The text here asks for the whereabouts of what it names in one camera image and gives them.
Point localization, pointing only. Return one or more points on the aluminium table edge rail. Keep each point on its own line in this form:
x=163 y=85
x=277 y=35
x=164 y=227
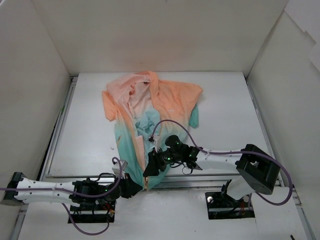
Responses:
x=215 y=181

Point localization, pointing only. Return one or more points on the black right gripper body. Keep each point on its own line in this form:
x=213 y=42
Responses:
x=155 y=160

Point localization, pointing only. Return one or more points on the metal zipper slider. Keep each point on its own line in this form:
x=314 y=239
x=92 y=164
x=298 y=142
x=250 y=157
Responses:
x=145 y=183

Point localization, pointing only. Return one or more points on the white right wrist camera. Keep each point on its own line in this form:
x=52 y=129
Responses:
x=155 y=142

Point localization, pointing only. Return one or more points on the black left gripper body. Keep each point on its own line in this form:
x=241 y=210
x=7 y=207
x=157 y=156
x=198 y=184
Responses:
x=126 y=187

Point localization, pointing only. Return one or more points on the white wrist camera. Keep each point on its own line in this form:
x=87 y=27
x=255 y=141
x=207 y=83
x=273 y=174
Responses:
x=119 y=168
x=155 y=142

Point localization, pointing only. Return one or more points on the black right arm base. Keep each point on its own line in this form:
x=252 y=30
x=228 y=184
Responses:
x=221 y=207

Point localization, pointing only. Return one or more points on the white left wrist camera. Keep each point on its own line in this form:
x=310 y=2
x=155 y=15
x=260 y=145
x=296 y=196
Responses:
x=119 y=168

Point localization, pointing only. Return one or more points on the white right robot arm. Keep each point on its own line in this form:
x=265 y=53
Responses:
x=257 y=173

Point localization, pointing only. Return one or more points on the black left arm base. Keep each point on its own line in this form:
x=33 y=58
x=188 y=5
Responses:
x=92 y=210

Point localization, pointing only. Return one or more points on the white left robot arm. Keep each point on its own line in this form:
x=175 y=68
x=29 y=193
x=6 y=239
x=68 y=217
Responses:
x=107 y=188

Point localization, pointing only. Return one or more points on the orange and teal jacket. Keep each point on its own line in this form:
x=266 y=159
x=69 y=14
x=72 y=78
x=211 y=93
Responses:
x=142 y=104

